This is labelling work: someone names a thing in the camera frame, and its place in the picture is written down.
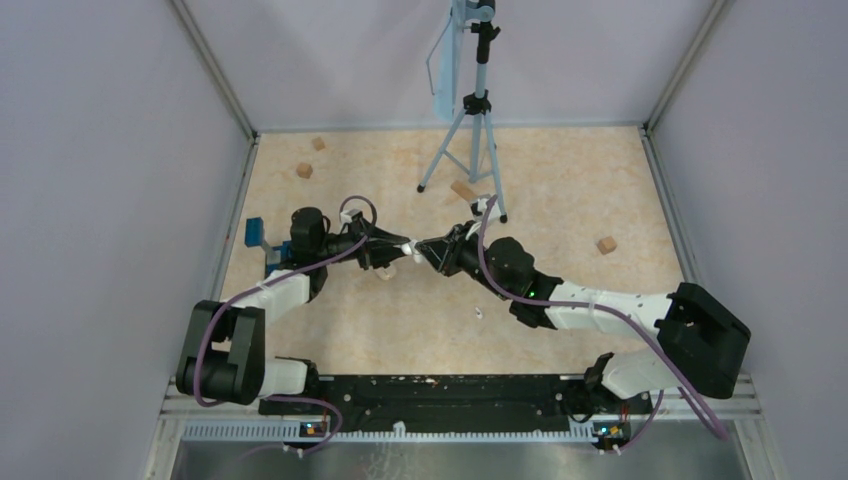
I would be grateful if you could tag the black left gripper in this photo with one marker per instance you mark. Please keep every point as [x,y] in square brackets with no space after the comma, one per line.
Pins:
[381,247]

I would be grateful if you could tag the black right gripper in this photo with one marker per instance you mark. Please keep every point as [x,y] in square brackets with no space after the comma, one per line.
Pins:
[442,252]

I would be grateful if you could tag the beige charging case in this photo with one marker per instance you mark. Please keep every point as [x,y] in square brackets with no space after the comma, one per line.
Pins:
[386,273]

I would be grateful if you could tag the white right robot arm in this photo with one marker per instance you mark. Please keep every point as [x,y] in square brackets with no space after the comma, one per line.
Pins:
[691,339]

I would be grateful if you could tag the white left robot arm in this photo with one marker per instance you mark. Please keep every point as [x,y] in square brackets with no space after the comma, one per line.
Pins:
[224,360]

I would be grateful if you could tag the flat wooden block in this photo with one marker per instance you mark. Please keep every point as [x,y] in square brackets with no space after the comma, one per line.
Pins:
[463,191]

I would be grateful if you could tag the wooden cube block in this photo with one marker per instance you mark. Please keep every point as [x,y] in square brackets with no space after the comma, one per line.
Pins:
[606,245]

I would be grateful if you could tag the light blue tripod stand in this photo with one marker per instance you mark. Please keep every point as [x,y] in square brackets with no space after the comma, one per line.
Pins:
[475,18]

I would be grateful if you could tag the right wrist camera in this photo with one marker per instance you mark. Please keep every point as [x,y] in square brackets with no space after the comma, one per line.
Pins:
[485,208]

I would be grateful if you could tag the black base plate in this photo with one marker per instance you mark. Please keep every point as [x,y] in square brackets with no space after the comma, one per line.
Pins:
[520,403]

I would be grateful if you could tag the aluminium frame rail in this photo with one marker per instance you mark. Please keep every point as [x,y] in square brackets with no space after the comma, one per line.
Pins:
[244,422]

